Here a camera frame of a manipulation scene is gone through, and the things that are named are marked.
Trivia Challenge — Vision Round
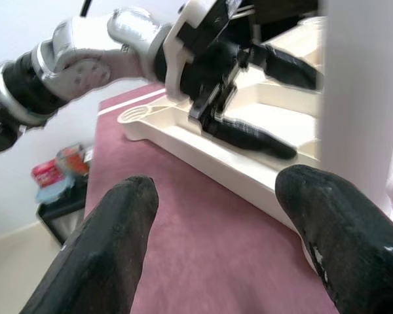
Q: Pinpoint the black storage bin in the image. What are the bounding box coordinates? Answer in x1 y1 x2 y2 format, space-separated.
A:
35 183 89 246

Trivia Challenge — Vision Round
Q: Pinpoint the white plastic table top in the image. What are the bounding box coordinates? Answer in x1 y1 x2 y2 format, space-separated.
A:
117 16 327 236

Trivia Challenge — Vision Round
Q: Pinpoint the red snack package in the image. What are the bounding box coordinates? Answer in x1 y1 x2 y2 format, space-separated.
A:
31 162 60 187

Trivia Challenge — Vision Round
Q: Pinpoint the blue plastic container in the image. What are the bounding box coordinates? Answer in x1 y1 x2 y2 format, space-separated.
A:
35 176 76 203

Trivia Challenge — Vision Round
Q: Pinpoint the white plastic table leg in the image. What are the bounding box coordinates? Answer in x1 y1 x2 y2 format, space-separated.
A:
319 0 393 223

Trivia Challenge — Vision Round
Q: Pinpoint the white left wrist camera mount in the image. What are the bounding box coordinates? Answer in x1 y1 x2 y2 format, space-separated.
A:
163 0 223 99

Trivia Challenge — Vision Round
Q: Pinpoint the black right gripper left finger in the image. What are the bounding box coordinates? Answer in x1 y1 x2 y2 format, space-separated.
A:
19 175 160 314

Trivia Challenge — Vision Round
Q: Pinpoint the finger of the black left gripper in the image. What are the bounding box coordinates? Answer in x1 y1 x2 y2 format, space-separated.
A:
250 42 318 91
201 114 297 160

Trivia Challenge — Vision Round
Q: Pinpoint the long white tape strip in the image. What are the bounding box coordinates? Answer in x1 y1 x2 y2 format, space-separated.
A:
97 88 167 115

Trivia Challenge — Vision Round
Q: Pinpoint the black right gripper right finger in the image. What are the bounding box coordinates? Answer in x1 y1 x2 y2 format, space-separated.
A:
274 164 393 314

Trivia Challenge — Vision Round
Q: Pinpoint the red and white package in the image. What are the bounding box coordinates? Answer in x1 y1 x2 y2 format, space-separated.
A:
55 145 92 176

